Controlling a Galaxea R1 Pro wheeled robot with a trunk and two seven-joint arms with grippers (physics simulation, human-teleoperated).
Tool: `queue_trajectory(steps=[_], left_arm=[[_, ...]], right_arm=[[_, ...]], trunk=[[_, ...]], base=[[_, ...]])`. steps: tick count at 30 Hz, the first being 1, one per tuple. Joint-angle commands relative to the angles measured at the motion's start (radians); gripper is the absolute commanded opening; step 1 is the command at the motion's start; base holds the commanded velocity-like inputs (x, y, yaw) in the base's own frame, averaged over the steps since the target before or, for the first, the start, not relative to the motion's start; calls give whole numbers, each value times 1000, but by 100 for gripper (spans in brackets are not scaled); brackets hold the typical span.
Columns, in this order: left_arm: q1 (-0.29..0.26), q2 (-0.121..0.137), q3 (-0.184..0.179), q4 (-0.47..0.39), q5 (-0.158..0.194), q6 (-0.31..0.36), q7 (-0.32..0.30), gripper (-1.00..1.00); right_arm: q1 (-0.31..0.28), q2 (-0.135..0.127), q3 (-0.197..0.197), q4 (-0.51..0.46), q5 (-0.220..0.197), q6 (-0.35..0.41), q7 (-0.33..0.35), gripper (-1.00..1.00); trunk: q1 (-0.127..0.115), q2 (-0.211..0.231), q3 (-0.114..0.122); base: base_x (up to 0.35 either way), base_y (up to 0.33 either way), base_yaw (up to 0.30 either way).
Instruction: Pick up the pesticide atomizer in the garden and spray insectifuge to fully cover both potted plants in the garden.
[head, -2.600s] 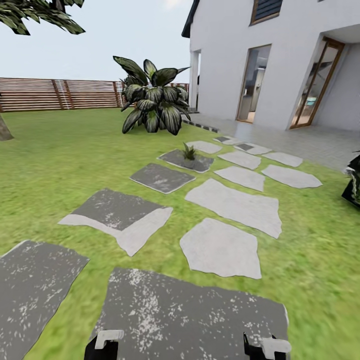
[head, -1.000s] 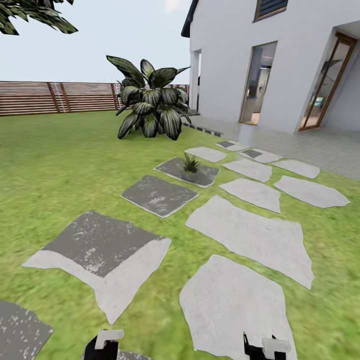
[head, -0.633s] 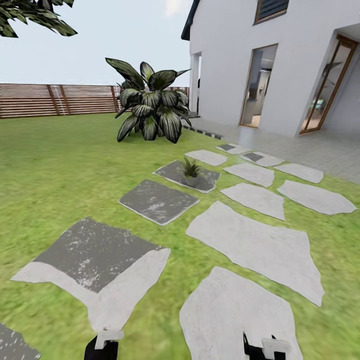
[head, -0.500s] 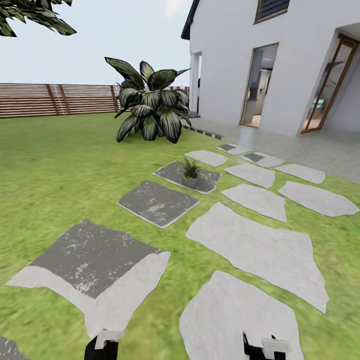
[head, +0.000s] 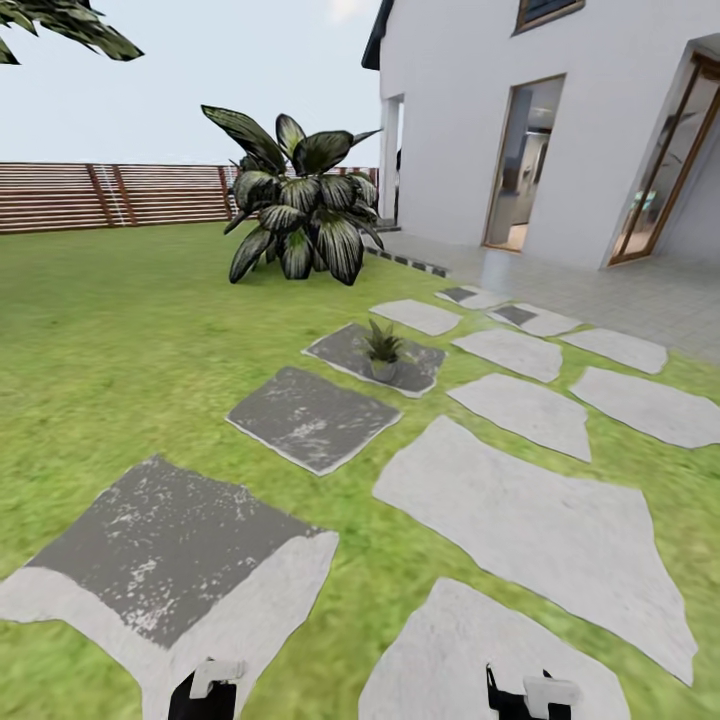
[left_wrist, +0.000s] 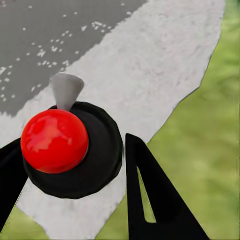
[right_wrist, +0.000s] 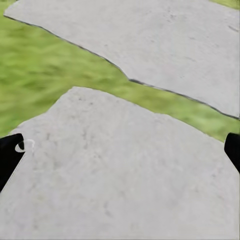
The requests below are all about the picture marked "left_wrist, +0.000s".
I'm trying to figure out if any insectifuge atomizer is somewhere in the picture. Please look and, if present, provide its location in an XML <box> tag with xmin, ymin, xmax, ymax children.
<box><xmin>20</xmin><ymin>73</ymin><xmax>126</xmax><ymax>199</ymax></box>

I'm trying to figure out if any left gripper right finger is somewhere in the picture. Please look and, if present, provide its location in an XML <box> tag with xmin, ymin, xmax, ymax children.
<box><xmin>125</xmin><ymin>133</ymin><xmax>210</xmax><ymax>240</ymax></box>

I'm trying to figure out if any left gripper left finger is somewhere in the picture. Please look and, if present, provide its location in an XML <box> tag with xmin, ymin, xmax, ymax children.
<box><xmin>0</xmin><ymin>138</ymin><xmax>29</xmax><ymax>232</ymax></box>

